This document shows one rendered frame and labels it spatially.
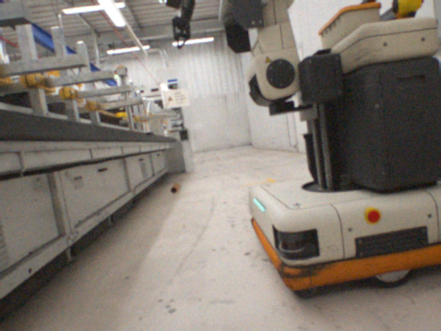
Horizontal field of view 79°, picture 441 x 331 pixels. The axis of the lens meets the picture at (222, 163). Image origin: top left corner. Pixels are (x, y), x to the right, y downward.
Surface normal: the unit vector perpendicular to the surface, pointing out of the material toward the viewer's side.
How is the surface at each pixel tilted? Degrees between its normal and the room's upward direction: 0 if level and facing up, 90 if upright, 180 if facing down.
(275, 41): 90
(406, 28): 90
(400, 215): 90
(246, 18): 90
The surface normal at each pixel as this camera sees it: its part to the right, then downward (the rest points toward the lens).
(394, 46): 0.07, 0.07
